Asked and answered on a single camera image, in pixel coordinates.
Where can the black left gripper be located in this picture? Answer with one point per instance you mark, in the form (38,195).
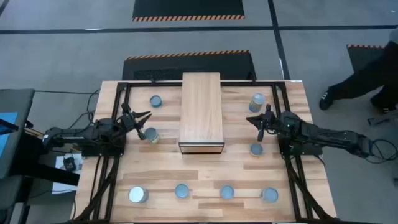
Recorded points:
(128,122)

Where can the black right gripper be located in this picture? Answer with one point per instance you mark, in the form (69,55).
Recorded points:
(272,123)

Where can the green labelled tin can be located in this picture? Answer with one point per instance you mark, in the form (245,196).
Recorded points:
(257,102)

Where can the yellow labelled tin can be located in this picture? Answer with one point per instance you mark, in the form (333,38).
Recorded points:
(152,135)

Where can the teal labelled tin can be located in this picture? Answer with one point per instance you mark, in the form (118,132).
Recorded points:
(155,101)

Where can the orange circle-patterned tin can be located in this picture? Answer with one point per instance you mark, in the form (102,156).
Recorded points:
(257,149)

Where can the white strawberry-print tin can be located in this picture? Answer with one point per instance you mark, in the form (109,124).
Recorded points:
(269,195)

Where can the pale labelled tin can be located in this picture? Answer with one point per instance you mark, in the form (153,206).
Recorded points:
(138,194)

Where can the yellow-orange labelled tin can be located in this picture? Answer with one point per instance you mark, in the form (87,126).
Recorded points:
(227,192)

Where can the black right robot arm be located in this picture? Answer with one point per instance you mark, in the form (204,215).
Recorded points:
(326,133)

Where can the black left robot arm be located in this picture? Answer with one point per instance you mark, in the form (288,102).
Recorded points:
(74,134)

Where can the light wooden shelf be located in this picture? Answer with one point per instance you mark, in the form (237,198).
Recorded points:
(201,109)

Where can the black hazard-striped floor mat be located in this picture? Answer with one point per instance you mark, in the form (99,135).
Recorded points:
(186,7)
(360,59)
(155,67)

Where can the black power adapter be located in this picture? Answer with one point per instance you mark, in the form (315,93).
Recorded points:
(69,163)

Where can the white paper sheet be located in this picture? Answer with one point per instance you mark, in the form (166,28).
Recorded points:
(63,186)

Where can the black desk stand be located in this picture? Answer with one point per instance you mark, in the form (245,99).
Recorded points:
(46,169)

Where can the person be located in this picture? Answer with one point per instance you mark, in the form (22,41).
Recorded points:
(367,77)

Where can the grey computer monitor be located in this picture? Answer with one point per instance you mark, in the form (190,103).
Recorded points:
(21,130)

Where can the black aluminium extrusion frame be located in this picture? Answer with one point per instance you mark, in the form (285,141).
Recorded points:
(155,83)

